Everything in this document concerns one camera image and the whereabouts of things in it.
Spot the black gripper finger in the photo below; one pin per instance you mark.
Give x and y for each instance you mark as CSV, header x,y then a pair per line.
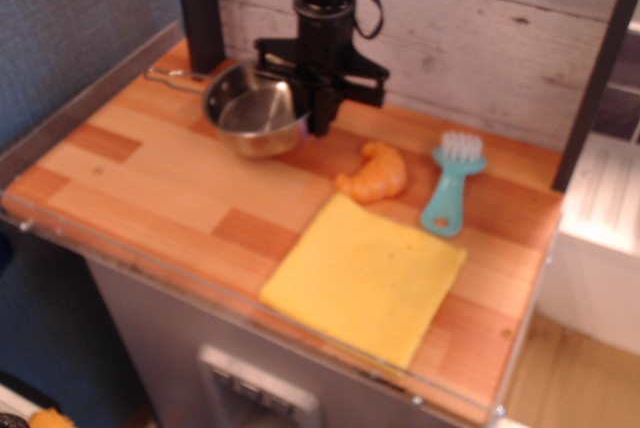
x,y
303,98
325,105

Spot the white drawer unit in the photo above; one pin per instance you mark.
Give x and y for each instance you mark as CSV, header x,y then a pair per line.
x,y
591,284

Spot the silver control panel with buttons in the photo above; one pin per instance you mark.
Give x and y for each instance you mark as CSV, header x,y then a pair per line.
x,y
244,395

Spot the dark shelf post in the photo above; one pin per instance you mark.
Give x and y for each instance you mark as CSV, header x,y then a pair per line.
x,y
203,30
611,45

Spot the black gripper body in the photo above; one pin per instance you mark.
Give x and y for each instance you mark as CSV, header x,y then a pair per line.
x,y
323,53

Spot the grey metal cabinet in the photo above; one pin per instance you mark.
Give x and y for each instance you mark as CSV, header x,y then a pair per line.
x,y
162,331

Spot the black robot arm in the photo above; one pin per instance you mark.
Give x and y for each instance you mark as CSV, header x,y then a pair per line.
x,y
321,65

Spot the orange object bottom left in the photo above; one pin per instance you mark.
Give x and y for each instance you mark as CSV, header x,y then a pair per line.
x,y
50,418

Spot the dark left shelf post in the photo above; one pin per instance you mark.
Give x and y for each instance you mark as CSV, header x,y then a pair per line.
x,y
203,30

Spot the teal scrub brush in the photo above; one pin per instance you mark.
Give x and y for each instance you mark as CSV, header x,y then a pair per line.
x,y
459,155

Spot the clear acrylic front guard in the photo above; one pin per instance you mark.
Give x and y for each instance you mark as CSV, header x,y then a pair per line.
x,y
464,357

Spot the dark right shelf post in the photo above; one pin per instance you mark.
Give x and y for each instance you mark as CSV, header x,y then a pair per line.
x,y
611,45

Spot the yellow cloth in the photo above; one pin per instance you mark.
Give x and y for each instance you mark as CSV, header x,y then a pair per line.
x,y
364,280

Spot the stainless steel pot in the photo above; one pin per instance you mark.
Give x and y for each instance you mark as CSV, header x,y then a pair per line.
x,y
252,112

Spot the orange plastic croissant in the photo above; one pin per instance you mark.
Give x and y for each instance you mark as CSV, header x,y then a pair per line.
x,y
384,175

